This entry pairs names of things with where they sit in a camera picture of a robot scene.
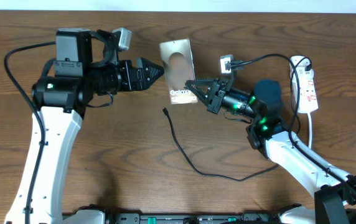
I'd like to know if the black USB charger cable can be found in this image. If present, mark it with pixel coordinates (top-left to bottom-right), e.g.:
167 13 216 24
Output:
162 56 313 182

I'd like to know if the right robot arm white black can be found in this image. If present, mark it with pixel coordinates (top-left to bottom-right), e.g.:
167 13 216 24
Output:
185 79 356 223

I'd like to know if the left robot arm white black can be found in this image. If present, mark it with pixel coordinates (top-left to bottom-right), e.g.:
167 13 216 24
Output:
5 27 164 223

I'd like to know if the white power strip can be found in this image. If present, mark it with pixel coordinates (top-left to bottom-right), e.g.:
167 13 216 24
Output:
290 55 319 114

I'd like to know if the white power strip cord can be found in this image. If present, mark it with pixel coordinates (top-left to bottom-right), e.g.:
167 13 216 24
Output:
307 112 313 149

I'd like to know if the black left camera cable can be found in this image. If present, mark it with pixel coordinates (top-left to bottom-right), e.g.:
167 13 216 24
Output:
3 41 57 224

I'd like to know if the black camera cable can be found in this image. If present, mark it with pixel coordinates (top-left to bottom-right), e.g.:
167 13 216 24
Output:
3 41 57 224
230 53 356 215

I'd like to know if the black right camera cable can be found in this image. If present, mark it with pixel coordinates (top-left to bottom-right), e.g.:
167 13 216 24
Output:
230 53 356 215

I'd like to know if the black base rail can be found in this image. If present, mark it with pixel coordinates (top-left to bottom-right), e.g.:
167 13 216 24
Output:
62 212 291 224

